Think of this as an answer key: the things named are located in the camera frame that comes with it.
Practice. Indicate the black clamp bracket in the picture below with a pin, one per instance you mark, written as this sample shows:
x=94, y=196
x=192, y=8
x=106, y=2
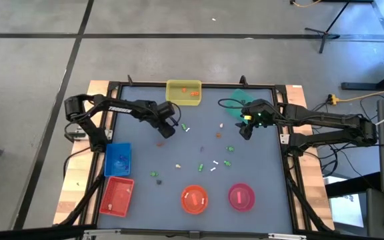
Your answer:
x=75, y=136

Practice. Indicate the teal green block right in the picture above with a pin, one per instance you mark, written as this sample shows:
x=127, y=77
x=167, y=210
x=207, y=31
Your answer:
x=235, y=100

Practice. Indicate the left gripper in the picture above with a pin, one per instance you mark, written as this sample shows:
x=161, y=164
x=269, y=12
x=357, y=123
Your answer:
x=167, y=130

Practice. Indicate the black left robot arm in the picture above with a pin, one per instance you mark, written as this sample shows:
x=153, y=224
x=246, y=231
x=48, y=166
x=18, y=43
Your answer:
x=120, y=109

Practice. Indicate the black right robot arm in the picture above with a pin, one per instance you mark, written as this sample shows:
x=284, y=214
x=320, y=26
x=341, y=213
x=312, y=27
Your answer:
x=328, y=118

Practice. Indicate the black table rig frame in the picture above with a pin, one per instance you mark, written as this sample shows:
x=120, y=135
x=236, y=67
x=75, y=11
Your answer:
x=138, y=85

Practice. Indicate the blue plastic basket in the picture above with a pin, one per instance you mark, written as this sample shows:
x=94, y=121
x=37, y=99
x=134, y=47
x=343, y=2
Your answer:
x=112, y=150

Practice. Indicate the yellow plastic bin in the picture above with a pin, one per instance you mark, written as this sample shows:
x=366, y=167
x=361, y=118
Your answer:
x=178, y=100

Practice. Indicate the red plastic basket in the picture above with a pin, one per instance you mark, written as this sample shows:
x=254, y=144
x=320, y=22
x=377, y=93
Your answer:
x=117, y=196

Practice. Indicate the white sheet on floor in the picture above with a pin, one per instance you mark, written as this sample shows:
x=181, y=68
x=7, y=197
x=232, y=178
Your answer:
x=345, y=210

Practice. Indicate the black desk foot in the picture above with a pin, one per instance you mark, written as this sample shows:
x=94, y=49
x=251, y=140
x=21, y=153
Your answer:
x=372, y=85

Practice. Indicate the black tripod stand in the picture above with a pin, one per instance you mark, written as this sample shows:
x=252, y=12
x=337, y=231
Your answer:
x=325, y=33

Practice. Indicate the round orange plastic bowl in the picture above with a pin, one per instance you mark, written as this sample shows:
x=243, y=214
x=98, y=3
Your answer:
x=188, y=207

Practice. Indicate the round pink plastic bowl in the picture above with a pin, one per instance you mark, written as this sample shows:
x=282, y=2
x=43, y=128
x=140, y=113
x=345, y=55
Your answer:
x=247, y=204

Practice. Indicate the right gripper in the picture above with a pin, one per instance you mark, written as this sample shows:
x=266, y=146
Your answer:
x=258, y=114

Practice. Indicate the dark grey box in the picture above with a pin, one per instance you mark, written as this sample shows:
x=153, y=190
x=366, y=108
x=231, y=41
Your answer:
x=375, y=213

